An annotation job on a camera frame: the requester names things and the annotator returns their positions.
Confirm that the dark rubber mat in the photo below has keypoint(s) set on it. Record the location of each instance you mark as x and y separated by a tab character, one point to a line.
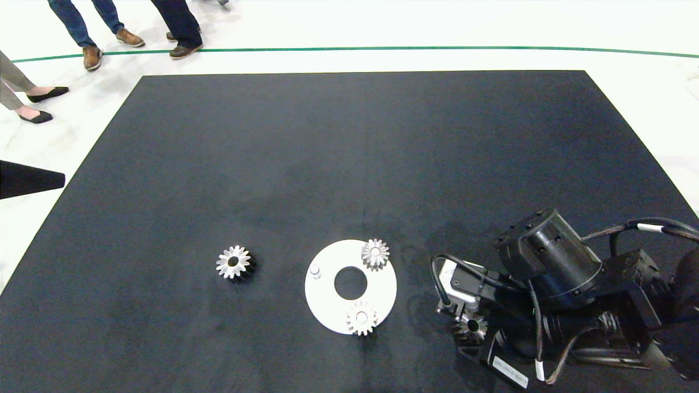
327	164

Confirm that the person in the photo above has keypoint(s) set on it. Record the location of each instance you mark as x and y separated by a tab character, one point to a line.
183	27
87	27
22	93

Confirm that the boxy wrist camera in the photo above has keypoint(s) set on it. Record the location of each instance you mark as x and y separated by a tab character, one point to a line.
465	285

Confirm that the round white pin plate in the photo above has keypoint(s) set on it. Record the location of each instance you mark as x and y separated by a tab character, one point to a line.
327	301

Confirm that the steel toothed gear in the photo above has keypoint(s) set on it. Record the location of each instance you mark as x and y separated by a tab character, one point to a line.
224	265
368	256
463	329
352	321

